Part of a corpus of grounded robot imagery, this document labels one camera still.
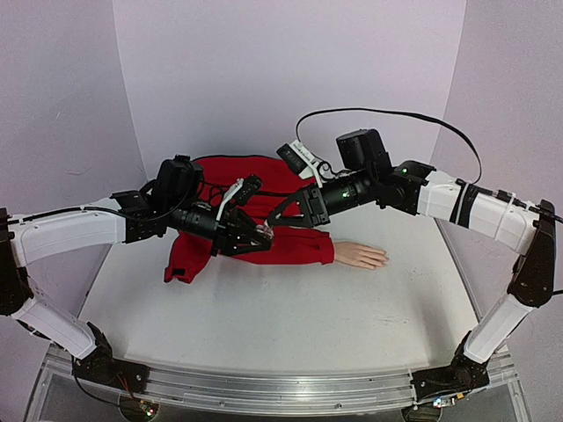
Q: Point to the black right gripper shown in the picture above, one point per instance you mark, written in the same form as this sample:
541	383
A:
310	205

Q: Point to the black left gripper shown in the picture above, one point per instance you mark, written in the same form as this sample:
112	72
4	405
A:
231	232

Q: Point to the clear nail polish bottle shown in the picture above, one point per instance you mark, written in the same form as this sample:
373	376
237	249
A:
265	231

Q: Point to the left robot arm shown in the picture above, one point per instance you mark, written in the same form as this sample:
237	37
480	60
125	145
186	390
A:
170	201

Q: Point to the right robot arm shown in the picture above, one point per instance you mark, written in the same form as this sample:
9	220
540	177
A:
420	189

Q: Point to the mannequin hand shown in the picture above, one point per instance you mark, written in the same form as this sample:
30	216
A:
359	256

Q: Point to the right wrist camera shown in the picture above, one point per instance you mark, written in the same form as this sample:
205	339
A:
301	161

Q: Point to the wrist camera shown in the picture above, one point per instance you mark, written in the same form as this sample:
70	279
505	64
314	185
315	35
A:
238	194
301	161

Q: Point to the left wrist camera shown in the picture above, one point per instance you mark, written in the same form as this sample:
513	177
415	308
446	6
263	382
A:
238	194

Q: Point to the aluminium table front rail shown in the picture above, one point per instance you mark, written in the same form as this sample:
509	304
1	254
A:
158	392

